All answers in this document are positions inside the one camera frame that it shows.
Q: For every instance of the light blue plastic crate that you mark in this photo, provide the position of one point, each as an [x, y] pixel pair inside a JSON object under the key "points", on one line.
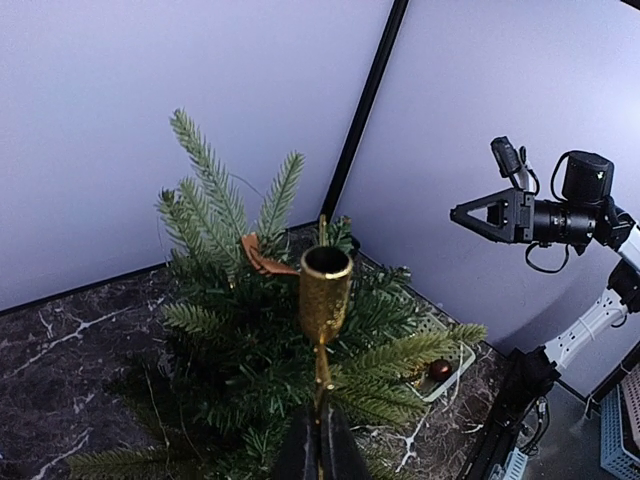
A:
{"points": [[615, 458]]}

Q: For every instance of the brown bauble front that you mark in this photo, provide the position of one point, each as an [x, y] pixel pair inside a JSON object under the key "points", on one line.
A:
{"points": [[440, 370]]}

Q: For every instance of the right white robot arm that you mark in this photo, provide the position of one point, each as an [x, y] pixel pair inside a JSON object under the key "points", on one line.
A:
{"points": [[581, 212]]}

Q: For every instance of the copper ribbon bow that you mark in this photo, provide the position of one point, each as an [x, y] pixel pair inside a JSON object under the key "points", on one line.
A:
{"points": [[262, 264]]}

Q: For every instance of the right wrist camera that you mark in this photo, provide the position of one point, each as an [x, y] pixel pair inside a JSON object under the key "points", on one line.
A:
{"points": [[514, 166]]}

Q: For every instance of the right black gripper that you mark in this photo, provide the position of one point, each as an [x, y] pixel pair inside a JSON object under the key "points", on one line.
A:
{"points": [[518, 216]]}

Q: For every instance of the small green christmas tree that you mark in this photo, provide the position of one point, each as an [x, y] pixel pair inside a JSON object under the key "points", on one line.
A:
{"points": [[239, 362]]}

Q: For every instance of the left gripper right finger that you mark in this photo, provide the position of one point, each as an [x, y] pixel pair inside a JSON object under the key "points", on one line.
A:
{"points": [[340, 457]]}

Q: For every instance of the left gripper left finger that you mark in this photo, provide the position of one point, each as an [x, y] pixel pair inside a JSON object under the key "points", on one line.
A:
{"points": [[298, 457]]}

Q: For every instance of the gold star tree topper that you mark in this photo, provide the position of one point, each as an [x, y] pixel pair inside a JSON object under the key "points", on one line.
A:
{"points": [[324, 289]]}

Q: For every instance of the pale green plastic basket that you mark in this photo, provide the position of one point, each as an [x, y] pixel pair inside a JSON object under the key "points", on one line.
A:
{"points": [[432, 383]]}

